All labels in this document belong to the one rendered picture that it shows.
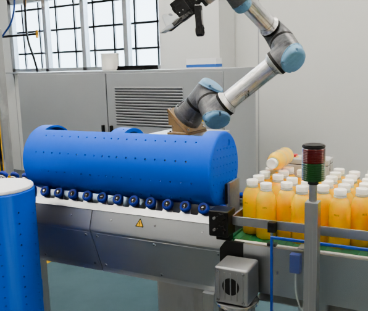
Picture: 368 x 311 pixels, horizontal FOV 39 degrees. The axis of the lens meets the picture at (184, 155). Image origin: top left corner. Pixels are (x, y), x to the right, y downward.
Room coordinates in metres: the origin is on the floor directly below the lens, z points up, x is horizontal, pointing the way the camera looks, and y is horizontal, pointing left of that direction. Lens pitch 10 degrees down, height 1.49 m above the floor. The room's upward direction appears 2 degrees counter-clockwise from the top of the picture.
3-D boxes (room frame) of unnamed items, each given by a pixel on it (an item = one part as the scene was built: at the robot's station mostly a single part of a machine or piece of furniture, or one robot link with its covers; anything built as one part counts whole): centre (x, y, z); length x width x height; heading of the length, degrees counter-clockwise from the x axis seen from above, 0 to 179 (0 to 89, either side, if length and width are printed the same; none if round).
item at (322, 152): (1.39, -0.36, 1.23); 0.06 x 0.06 x 0.04
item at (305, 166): (1.39, -0.36, 1.18); 0.06 x 0.06 x 0.05
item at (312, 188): (1.39, -0.36, 1.18); 0.06 x 0.06 x 0.16
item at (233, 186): (1.89, -0.18, 0.99); 0.10 x 0.02 x 0.12; 153
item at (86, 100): (4.41, 0.47, 0.72); 2.15 x 0.54 x 1.45; 56
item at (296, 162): (2.05, -0.49, 1.05); 0.20 x 0.10 x 0.10; 63
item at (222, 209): (1.69, -0.13, 0.95); 0.10 x 0.07 x 0.10; 153
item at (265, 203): (1.68, -0.27, 0.99); 0.07 x 0.07 x 0.17
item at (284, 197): (1.68, -0.34, 0.99); 0.07 x 0.07 x 0.17
